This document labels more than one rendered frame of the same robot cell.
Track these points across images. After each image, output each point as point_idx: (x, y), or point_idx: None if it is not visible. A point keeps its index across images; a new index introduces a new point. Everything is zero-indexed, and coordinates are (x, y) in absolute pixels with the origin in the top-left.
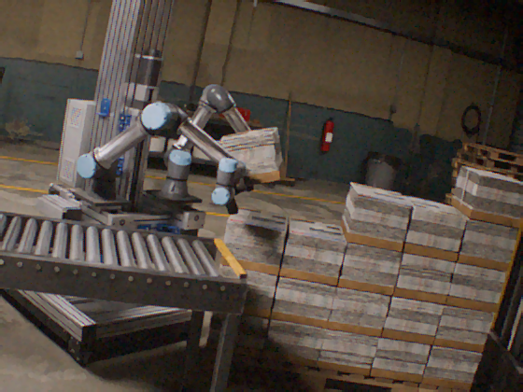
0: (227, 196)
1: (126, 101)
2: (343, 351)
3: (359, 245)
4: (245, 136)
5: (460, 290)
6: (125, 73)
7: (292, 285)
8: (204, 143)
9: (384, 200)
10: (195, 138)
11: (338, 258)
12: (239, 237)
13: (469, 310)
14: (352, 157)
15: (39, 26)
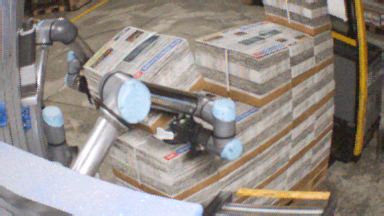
0: (241, 145)
1: (19, 93)
2: (268, 198)
3: (267, 104)
4: (162, 58)
5: (321, 93)
6: (15, 64)
7: (230, 179)
8: (166, 96)
9: (272, 51)
10: (153, 97)
11: (257, 128)
12: (181, 170)
13: (325, 104)
14: None
15: None
